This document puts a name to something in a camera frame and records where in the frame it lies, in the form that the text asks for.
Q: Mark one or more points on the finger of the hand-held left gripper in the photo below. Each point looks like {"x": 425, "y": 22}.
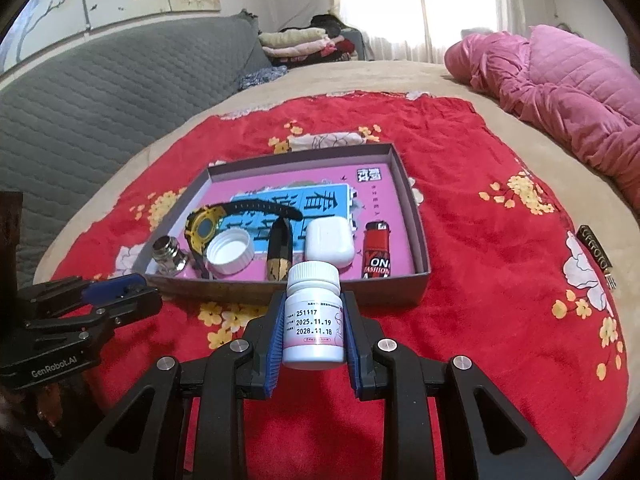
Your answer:
{"x": 135, "y": 304}
{"x": 110, "y": 287}

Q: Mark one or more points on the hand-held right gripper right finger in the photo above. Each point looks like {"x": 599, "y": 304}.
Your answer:
{"x": 352, "y": 365}

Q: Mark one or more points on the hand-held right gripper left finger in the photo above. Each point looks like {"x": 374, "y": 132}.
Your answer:
{"x": 272, "y": 355}

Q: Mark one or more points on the white pill bottle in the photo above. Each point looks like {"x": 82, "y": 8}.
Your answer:
{"x": 312, "y": 330}

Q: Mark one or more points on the brass metal fitting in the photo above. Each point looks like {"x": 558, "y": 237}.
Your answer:
{"x": 167, "y": 255}

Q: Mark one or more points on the grey cardboard box tray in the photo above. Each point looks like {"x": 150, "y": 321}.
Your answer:
{"x": 225, "y": 292}

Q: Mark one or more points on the white bottle cap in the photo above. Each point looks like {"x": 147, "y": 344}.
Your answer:
{"x": 227, "y": 255}

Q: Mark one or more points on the red lighter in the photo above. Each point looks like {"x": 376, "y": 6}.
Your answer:
{"x": 376, "y": 255}

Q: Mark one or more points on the black and gold tube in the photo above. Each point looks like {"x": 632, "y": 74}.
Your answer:
{"x": 280, "y": 240}

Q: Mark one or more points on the white earbud case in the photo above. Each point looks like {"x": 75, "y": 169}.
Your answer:
{"x": 327, "y": 240}

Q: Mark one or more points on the yellow and black wristwatch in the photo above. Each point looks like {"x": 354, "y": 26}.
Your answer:
{"x": 250, "y": 206}

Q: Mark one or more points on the red floral blanket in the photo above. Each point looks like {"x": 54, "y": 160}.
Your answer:
{"x": 475, "y": 285}

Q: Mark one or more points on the grey quilted headboard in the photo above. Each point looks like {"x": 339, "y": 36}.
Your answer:
{"x": 100, "y": 110}

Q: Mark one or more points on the pink and blue book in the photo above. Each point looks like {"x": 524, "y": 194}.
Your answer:
{"x": 320, "y": 180}

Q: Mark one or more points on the blue patterned cloth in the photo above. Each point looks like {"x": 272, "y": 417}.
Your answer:
{"x": 262, "y": 77}

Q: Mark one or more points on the black and gold blanket label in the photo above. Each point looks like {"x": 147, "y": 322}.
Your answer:
{"x": 595, "y": 255}

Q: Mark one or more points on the beige bed sheet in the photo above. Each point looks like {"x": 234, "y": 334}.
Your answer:
{"x": 350, "y": 77}

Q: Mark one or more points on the stack of folded clothes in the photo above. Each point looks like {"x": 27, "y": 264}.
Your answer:
{"x": 295, "y": 42}

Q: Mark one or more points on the pink quilted duvet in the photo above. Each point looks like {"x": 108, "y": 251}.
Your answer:
{"x": 560, "y": 85}

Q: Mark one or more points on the white window curtains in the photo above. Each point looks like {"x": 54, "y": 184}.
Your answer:
{"x": 505, "y": 0}

